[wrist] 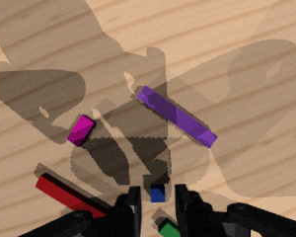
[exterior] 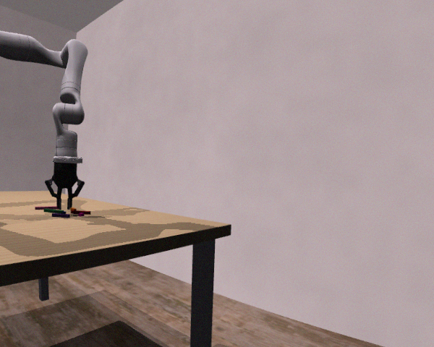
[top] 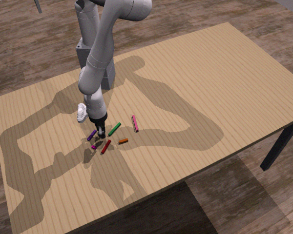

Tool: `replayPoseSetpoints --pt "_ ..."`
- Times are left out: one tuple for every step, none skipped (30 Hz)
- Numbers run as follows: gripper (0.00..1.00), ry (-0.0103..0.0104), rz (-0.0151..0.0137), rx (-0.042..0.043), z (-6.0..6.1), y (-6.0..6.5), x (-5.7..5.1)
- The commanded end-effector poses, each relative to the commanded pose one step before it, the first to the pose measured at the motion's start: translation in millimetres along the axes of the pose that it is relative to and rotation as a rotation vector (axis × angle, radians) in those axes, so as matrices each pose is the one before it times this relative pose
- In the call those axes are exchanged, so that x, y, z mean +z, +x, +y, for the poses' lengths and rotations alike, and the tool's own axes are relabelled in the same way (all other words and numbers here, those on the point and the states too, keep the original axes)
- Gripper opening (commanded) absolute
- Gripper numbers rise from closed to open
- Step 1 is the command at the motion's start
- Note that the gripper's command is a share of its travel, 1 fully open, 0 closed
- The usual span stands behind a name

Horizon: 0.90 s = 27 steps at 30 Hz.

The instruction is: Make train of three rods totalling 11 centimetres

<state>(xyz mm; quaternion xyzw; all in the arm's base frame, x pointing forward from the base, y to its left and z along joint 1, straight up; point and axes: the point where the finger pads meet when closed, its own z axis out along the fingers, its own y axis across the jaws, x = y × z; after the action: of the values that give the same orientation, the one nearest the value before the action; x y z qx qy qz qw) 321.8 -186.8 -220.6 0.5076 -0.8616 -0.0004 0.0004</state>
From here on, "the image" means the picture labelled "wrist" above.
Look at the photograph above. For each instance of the red rod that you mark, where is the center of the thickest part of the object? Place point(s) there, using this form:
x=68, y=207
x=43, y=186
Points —
x=68, y=196

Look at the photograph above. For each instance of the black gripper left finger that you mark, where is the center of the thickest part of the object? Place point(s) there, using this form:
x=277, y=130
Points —
x=80, y=223

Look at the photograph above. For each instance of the purple rod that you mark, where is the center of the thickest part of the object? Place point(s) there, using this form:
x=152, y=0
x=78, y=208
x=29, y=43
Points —
x=177, y=116

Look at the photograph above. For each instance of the green rod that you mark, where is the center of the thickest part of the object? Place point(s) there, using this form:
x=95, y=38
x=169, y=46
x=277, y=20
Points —
x=169, y=229

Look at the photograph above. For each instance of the small magenta block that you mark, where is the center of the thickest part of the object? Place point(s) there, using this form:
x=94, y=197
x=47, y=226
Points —
x=81, y=130

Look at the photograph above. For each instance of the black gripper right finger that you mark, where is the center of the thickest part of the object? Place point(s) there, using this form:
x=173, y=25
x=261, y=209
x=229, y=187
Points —
x=238, y=221

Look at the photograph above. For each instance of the small blue block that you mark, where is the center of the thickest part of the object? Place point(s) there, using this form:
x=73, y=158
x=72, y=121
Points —
x=157, y=193

